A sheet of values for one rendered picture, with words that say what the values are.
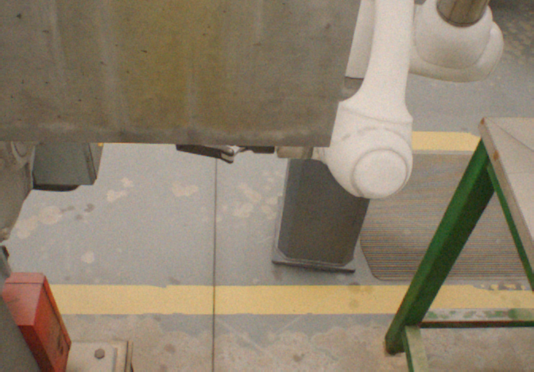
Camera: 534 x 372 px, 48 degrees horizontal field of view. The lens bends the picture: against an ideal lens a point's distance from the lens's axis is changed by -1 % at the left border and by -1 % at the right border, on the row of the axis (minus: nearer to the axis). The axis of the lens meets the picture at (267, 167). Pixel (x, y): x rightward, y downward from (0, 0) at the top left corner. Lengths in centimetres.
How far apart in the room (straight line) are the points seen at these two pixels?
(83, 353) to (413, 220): 122
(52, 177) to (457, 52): 87
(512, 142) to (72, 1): 95
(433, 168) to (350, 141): 159
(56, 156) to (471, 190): 79
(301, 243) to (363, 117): 113
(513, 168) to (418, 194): 118
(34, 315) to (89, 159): 40
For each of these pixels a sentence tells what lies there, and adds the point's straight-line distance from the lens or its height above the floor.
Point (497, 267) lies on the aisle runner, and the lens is 220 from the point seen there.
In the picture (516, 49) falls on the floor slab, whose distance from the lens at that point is 316.
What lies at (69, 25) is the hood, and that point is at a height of 148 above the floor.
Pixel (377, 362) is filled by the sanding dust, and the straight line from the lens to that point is 190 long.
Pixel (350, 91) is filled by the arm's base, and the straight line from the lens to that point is 151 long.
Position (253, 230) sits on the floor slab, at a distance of 207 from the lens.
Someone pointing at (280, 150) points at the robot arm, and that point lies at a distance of 98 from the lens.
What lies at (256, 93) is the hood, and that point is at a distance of 38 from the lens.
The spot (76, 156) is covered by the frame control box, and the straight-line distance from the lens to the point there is 96.
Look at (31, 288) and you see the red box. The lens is 129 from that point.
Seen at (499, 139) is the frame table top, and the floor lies 93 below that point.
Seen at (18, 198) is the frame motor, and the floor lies 117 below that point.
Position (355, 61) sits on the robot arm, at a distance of 145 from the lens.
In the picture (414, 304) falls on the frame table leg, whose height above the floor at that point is 32.
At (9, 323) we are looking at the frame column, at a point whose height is 68.
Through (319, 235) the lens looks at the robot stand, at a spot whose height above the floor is 17.
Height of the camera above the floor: 169
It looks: 48 degrees down
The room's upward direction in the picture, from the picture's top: 6 degrees clockwise
